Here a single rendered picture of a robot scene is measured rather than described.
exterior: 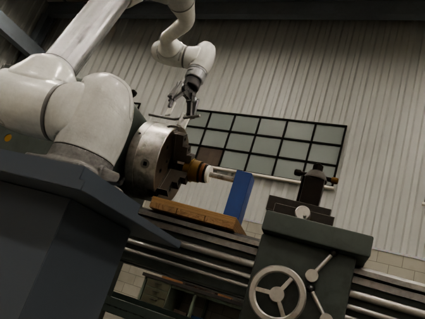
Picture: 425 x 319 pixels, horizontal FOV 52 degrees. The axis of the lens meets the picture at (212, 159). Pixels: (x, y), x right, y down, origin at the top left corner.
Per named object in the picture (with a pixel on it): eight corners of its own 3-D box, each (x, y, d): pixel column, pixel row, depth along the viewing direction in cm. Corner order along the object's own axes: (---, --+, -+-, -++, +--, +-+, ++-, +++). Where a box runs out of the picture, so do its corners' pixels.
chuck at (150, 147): (123, 176, 153) (156, 106, 166) (148, 211, 180) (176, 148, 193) (145, 183, 150) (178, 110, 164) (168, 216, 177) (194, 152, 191)
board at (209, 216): (148, 206, 146) (152, 195, 148) (178, 231, 179) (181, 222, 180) (233, 229, 137) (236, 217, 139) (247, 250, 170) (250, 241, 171)
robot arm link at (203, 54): (209, 81, 199) (182, 75, 201) (220, 56, 205) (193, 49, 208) (207, 65, 189) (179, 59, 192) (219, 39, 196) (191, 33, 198)
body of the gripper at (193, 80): (192, 88, 198) (185, 104, 194) (181, 76, 192) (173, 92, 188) (205, 85, 193) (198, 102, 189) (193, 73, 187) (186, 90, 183)
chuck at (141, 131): (114, 175, 154) (148, 104, 167) (141, 209, 181) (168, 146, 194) (123, 176, 153) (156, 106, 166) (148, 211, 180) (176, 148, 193)
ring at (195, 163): (185, 153, 166) (208, 157, 164) (191, 162, 175) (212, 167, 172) (178, 175, 163) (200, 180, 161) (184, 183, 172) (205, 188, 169)
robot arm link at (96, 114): (102, 152, 97) (136, 69, 104) (31, 133, 100) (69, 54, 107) (123, 175, 112) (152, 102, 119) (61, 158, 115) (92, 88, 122)
